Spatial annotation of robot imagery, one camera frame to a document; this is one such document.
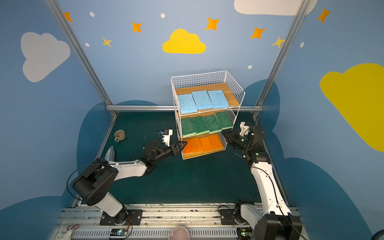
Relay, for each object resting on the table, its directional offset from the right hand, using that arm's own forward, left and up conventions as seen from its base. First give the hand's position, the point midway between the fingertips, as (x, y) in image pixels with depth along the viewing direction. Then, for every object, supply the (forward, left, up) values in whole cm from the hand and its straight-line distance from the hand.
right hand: (223, 130), depth 76 cm
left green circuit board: (-45, +49, -27) cm, 72 cm away
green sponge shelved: (+1, +18, -1) cm, 19 cm away
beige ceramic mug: (+10, +68, -24) cm, 73 cm away
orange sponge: (+2, +18, -26) cm, 32 cm away
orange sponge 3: (+8, +7, -26) cm, 28 cm away
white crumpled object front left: (-48, +71, -23) cm, 89 cm away
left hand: (-3, +19, -8) cm, 21 cm away
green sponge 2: (+5, +5, -1) cm, 7 cm away
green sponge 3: (+7, -1, -1) cm, 7 cm away
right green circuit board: (-41, -13, -29) cm, 51 cm away
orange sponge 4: (+9, +1, -25) cm, 27 cm away
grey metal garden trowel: (-5, +70, -25) cm, 74 cm away
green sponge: (+4, +12, -1) cm, 13 cm away
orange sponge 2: (+4, +14, -25) cm, 29 cm away
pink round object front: (-43, +20, -27) cm, 55 cm away
